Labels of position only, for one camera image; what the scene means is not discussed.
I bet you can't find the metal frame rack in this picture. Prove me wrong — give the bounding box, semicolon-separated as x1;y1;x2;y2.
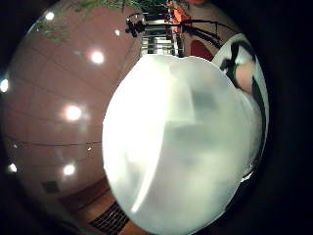
140;13;185;59

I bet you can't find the orange object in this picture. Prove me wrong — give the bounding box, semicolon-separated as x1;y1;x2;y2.
166;0;206;34

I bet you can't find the green plant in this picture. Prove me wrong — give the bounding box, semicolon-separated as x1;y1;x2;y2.
32;0;169;42

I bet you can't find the dark vent grille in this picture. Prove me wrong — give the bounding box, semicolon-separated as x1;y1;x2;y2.
88;201;131;235

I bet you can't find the black cable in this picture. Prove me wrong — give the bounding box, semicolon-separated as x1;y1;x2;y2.
178;19;241;50

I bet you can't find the black camera on stand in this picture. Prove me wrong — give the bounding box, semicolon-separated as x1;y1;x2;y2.
124;13;147;38

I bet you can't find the red rounded object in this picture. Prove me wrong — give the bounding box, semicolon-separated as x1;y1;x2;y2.
190;39;214;63

